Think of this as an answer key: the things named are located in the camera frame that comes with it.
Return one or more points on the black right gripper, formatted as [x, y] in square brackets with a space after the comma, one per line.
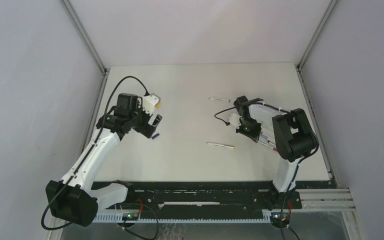
[254, 135]

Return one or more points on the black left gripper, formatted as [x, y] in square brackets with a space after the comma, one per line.
[146, 129]

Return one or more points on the white yellow marker pen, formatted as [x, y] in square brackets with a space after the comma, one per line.
[221, 145]

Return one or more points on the white green marker pen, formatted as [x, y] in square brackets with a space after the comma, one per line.
[219, 99]

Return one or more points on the white red marker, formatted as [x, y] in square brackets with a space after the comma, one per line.
[266, 143]

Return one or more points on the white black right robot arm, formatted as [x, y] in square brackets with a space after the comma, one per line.
[288, 132]

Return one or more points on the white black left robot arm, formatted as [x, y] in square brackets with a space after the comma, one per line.
[72, 198]

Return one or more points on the right controller board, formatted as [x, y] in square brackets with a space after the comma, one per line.
[277, 217]

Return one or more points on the controller board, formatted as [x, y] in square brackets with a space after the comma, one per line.
[277, 217]
[130, 217]

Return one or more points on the left controller board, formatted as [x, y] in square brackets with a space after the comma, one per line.
[130, 217]

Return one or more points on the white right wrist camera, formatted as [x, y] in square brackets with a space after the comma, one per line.
[234, 120]

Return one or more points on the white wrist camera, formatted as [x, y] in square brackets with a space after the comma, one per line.
[149, 103]
[234, 120]

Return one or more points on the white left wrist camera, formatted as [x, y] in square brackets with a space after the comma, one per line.
[149, 103]

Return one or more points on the aluminium frame rail right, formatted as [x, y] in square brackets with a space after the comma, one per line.
[331, 7]

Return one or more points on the aluminium frame rail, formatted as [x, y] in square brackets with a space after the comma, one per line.
[76, 21]
[331, 7]

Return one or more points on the aluminium frame rail left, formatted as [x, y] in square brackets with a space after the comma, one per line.
[76, 21]

